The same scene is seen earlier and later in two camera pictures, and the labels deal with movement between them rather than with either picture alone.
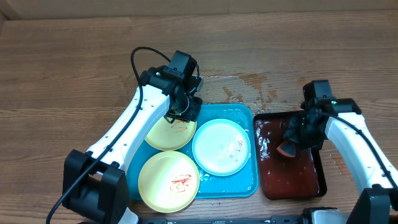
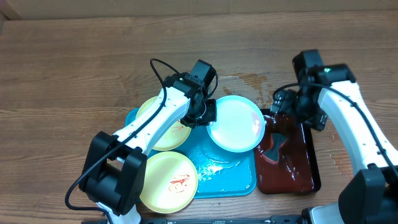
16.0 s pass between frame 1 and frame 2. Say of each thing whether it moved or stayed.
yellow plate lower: stayed
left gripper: moved
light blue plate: moved
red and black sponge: moved
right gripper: moved
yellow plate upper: stayed
